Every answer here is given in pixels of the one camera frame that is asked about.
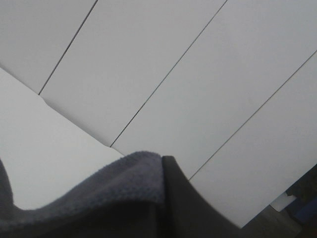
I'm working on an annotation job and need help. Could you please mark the dark grey towel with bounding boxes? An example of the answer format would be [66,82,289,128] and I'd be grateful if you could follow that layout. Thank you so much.
[0,151,165,238]

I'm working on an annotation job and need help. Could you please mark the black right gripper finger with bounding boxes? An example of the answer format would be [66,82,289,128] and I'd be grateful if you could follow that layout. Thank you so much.
[162,156,241,238]

